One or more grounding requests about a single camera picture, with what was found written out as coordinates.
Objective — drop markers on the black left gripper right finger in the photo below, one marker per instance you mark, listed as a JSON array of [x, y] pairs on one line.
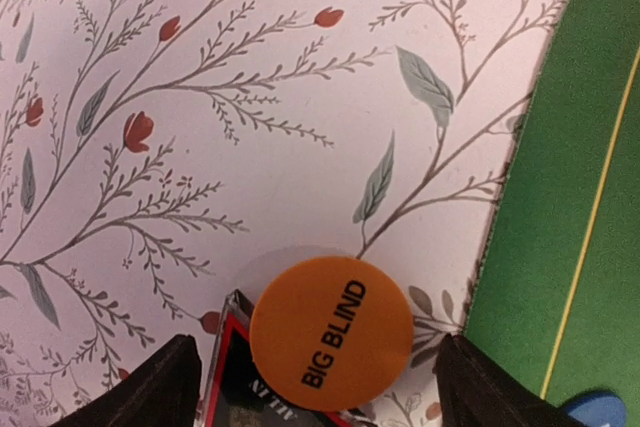
[[475, 391]]

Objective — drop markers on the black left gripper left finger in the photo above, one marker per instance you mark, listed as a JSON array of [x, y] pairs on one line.
[[162, 392]]

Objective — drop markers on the orange big blind button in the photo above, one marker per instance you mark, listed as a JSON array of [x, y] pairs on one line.
[[331, 333]]

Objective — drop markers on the clear red card box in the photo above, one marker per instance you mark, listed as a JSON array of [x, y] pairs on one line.
[[235, 393]]

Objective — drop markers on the blue small blind button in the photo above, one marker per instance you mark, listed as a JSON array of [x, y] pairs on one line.
[[597, 408]]

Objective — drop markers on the round green poker mat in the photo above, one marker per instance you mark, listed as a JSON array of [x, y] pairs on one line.
[[557, 304]]

